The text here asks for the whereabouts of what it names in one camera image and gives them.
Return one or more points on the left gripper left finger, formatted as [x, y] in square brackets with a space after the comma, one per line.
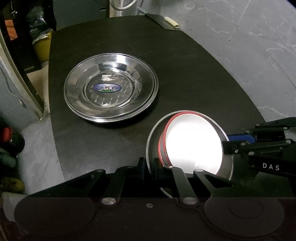
[126, 182]

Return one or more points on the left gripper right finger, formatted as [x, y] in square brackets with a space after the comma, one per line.
[174, 183]

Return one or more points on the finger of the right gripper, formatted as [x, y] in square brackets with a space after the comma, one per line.
[237, 147]
[241, 137]

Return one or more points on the deep steel bowl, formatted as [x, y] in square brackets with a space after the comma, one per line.
[226, 169]

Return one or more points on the white ceramic bowl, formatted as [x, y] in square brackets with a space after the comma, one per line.
[162, 151]
[193, 143]

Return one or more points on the large steel plate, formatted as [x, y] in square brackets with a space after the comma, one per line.
[111, 115]

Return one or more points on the red capped dark jar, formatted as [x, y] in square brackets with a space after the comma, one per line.
[12, 141]

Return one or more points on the black cleaver knife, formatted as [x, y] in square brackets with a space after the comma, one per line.
[164, 21]

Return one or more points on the yellow bucket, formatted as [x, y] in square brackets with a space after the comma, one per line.
[42, 45]

